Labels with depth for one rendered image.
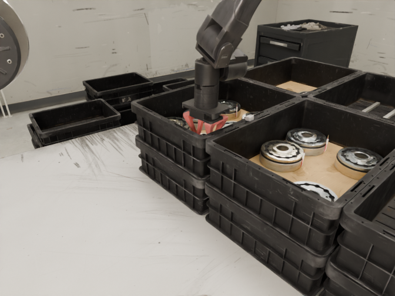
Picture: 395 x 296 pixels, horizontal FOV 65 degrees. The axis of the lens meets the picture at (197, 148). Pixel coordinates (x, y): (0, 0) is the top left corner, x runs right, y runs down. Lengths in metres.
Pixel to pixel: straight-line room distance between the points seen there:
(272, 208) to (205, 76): 0.31
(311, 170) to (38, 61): 3.13
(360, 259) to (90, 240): 0.55
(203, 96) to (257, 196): 0.26
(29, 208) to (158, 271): 0.41
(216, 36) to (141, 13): 3.20
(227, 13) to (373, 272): 0.51
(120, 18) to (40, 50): 0.89
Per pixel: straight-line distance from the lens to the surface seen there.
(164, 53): 4.03
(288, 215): 0.59
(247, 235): 0.70
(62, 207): 0.90
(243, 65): 0.75
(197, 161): 0.71
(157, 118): 0.77
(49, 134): 1.60
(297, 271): 0.66
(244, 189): 0.63
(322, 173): 0.78
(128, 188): 0.92
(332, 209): 0.52
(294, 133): 0.87
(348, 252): 0.56
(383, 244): 0.51
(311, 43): 2.30
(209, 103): 0.72
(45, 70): 3.59
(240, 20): 0.65
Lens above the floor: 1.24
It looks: 30 degrees down
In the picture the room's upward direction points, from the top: straight up
